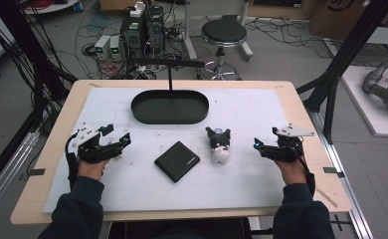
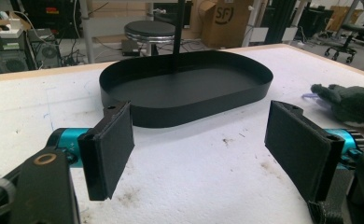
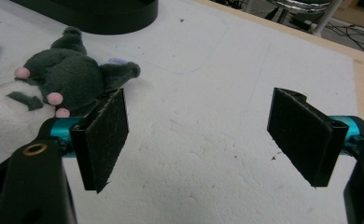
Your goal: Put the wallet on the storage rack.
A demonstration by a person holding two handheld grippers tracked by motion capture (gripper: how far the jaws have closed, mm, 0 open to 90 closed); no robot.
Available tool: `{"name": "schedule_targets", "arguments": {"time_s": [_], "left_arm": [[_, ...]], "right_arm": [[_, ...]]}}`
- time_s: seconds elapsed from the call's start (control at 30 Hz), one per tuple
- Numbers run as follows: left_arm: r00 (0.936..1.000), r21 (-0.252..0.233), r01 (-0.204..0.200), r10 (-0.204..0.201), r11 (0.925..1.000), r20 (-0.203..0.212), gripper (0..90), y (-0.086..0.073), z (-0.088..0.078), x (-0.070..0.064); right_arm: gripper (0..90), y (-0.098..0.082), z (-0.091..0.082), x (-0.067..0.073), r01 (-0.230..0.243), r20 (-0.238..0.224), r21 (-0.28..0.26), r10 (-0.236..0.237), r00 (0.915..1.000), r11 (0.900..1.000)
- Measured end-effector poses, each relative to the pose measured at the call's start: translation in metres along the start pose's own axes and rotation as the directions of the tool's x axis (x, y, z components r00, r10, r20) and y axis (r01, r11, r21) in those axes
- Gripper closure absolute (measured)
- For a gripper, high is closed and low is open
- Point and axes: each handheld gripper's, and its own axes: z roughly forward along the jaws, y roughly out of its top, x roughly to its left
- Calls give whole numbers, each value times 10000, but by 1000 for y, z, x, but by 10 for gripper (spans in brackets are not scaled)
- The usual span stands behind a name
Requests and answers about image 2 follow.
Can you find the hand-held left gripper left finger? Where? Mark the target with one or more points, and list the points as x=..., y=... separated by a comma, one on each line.
x=107, y=152

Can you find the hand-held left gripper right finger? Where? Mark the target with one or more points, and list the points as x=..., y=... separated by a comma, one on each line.
x=301, y=149

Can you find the dark green plush toy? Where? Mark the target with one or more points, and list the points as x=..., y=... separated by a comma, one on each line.
x=351, y=104

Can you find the black oval metal tray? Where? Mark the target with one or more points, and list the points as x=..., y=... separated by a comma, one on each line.
x=186, y=93

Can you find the black office chair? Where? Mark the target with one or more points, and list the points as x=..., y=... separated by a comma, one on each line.
x=346, y=40

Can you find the grey computer tower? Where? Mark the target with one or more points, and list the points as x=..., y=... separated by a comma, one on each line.
x=44, y=48

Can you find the black round stool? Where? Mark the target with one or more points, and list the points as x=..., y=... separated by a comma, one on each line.
x=150, y=32

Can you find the black computer tower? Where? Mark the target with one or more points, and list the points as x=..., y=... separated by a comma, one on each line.
x=7, y=54

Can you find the black vertical pole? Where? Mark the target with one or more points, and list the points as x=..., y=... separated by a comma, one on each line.
x=178, y=28

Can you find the brown cardboard box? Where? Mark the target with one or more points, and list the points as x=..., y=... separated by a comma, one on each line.
x=223, y=21

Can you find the white power adapter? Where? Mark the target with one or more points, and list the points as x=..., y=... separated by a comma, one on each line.
x=11, y=28

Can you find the white metal table frame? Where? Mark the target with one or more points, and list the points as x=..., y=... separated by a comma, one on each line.
x=88, y=31

